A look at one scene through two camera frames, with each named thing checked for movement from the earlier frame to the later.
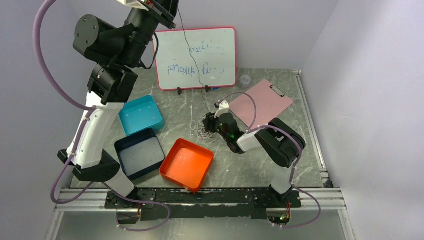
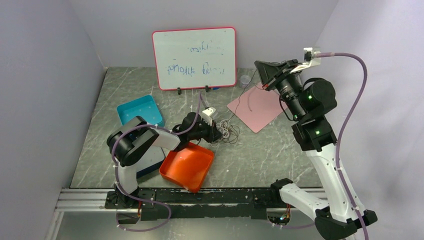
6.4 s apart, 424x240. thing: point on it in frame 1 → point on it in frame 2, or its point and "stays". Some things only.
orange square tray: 187,165 stays
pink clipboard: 270,103 stays
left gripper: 164,11 → 213,134
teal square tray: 140,115 stays
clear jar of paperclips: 245,81 stays
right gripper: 209,121 → 268,72
